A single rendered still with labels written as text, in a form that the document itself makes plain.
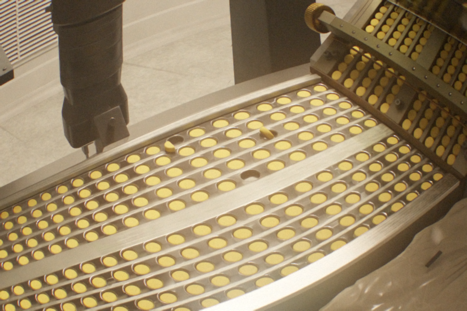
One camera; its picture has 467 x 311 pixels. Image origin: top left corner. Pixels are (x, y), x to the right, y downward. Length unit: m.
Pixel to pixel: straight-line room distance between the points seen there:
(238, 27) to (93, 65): 0.71
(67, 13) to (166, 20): 2.58
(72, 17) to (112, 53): 0.08
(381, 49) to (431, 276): 0.26
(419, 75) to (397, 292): 0.23
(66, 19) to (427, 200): 0.35
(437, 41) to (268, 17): 0.66
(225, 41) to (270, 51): 1.84
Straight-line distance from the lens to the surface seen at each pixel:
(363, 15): 0.65
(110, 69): 0.62
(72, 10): 0.58
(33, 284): 0.44
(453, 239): 0.40
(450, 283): 0.37
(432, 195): 0.48
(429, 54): 0.58
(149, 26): 3.11
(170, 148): 0.54
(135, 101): 2.68
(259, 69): 1.28
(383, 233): 0.45
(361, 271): 0.44
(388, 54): 0.56
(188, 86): 2.71
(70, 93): 0.63
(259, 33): 1.24
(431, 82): 0.53
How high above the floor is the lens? 1.24
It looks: 32 degrees down
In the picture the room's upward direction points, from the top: 4 degrees counter-clockwise
